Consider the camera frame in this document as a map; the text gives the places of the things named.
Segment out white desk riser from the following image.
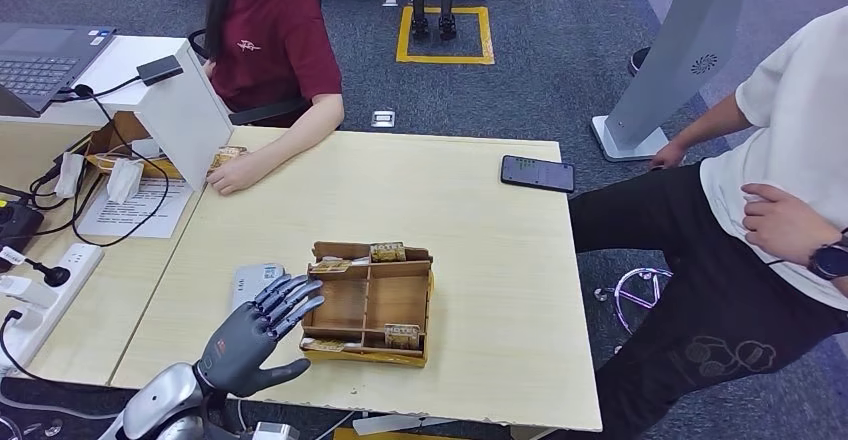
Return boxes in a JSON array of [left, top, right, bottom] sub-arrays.
[[0, 34, 235, 192]]

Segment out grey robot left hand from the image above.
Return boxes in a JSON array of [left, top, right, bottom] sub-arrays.
[[195, 274, 327, 399]]

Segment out white plug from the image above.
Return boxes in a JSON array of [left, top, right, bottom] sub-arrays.
[[0, 275, 33, 300]]

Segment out white kiosk stand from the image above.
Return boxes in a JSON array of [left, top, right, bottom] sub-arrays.
[[590, 0, 760, 164]]

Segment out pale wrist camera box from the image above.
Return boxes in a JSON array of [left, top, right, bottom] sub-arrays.
[[251, 421, 301, 440]]

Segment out brown cardboard box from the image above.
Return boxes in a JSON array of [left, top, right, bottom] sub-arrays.
[[84, 111, 185, 181]]

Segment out printed paper sheet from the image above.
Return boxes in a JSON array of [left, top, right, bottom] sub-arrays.
[[75, 177, 195, 240]]

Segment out chrome chair base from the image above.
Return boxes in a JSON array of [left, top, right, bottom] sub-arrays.
[[594, 267, 674, 337]]

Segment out person's left hand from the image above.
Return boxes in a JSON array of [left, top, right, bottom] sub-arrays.
[[205, 150, 265, 197], [740, 183, 843, 267]]

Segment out black hub cable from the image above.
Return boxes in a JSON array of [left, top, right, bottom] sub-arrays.
[[51, 75, 143, 105]]

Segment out white power strip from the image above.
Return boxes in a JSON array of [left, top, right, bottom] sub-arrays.
[[0, 243, 105, 373]]

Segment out black humanoid robot legs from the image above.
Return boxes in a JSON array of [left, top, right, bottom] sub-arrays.
[[409, 0, 460, 42]]

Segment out black wristwatch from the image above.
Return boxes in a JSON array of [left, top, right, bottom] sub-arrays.
[[806, 228, 848, 283]]

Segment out black plug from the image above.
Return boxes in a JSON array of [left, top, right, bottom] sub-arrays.
[[25, 259, 72, 290]]

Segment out person's right hand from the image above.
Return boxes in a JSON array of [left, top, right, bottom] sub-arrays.
[[650, 141, 690, 172]]

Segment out black office chair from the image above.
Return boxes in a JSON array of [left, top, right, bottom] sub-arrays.
[[187, 0, 326, 128]]

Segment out stack of MOTEL cards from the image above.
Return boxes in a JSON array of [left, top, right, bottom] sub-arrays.
[[210, 145, 250, 173]]

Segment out person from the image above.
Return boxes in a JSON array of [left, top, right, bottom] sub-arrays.
[[202, 0, 346, 197], [569, 4, 848, 440]]

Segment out dark grey laptop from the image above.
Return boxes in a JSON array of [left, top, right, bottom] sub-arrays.
[[0, 22, 118, 120]]

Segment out black adapter hub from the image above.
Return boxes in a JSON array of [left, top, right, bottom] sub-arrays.
[[135, 54, 185, 88]]

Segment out black cable with plug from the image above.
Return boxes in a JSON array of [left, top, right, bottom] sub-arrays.
[[0, 311, 41, 385]]

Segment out black desk device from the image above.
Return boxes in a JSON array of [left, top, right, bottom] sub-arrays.
[[0, 199, 45, 273]]

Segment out white paper packet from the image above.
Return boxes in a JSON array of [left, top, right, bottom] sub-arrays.
[[105, 158, 145, 206], [53, 152, 86, 200]]

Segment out wooden compartment box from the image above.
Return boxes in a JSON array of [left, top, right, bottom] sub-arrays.
[[299, 240, 436, 369]]

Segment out black smartphone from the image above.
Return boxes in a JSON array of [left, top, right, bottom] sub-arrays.
[[500, 154, 577, 194]]

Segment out yellow tape square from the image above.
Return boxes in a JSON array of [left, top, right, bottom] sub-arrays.
[[395, 5, 496, 67]]

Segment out long black power cable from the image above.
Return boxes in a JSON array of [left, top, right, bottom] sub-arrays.
[[29, 83, 172, 247]]

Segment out grey card reader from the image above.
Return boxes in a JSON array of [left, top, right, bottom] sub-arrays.
[[231, 262, 287, 312]]

